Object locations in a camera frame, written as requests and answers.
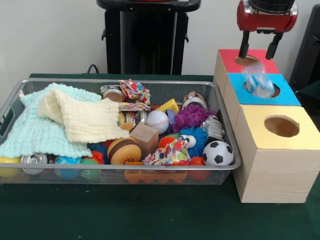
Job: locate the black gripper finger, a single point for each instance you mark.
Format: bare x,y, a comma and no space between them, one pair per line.
244,45
273,46

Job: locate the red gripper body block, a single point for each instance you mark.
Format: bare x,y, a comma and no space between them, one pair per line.
265,22

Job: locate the clear plastic packet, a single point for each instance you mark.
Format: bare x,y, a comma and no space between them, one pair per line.
258,82

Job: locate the cream yellow cloth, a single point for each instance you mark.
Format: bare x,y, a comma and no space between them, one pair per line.
85,120

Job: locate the clear shallow bin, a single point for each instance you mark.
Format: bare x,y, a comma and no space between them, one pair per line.
165,90

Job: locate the wooden box with three holes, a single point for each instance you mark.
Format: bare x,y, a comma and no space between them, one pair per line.
270,175

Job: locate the black stand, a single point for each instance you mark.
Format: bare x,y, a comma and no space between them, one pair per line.
310,60

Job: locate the purple spiky ball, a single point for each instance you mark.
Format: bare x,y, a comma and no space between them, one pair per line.
192,117

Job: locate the yellow block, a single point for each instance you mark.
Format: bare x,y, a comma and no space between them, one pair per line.
169,106

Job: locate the blue spiky ball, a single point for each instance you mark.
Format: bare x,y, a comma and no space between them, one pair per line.
196,140

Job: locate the black and white soccer ball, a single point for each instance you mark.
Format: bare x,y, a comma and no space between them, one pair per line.
218,153

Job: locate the white baseball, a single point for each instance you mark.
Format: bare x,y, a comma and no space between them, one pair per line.
157,121

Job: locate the colourful dotted cloth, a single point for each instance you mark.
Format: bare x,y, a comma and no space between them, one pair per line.
135,92

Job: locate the colourful dotted packet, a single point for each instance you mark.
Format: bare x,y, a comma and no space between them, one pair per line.
170,152

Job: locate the wooden cube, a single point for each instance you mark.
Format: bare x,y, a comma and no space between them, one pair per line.
146,139

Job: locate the orange plastic toy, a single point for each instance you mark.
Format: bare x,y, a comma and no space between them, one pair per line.
155,176

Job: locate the toy burger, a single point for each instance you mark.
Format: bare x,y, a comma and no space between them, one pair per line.
124,151

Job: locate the dark green table cloth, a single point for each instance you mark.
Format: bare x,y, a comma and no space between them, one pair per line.
150,215

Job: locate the mint green cloth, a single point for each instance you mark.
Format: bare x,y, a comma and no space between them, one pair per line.
30,135

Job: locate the silver can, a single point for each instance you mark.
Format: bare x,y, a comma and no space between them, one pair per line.
34,161

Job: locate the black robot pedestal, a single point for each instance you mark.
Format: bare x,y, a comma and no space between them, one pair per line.
145,40

